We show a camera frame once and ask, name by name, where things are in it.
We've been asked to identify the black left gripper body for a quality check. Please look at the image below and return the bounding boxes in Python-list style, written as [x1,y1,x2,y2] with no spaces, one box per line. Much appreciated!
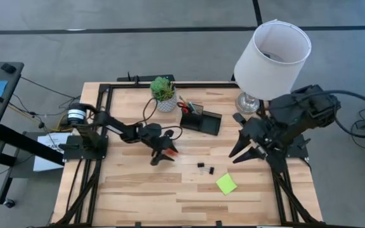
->
[144,134,174,155]

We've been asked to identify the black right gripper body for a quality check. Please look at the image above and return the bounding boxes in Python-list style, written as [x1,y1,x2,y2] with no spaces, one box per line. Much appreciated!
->
[232,113,276,153]

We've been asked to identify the green sticky note pad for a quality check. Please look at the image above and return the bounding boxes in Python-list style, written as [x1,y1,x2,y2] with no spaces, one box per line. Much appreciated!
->
[215,172,238,196]

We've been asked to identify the black mesh desk organizer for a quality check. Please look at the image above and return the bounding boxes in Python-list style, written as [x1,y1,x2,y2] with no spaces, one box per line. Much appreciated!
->
[179,103,223,137]

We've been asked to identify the succulent in patterned pot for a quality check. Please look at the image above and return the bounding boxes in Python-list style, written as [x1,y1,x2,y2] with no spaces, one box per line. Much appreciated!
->
[150,75,178,113]

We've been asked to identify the white shade table lamp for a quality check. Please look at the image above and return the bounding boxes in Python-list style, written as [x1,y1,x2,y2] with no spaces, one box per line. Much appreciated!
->
[233,19,312,115]

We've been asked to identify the white printed paper sheet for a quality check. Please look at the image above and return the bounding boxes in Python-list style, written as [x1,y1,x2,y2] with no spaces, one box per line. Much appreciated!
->
[32,132,73,172]

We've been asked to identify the grey side desk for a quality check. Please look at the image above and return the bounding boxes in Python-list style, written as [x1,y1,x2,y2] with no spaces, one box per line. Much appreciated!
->
[0,61,66,205]

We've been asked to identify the black left wrist camera cable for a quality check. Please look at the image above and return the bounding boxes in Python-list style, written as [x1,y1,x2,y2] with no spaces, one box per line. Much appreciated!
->
[142,96,184,142]

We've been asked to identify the red-handled scissors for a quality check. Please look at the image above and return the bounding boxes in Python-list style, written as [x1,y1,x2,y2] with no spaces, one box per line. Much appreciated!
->
[176,101,190,115]

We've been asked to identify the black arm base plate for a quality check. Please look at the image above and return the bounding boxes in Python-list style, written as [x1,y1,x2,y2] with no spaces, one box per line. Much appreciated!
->
[62,135,109,161]
[285,134,312,159]

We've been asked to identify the black aluminium table frame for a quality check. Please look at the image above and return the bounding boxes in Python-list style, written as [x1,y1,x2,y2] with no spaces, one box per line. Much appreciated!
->
[54,81,324,227]

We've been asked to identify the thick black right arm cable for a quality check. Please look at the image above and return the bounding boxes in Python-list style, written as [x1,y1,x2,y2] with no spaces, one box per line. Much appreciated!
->
[309,90,365,139]

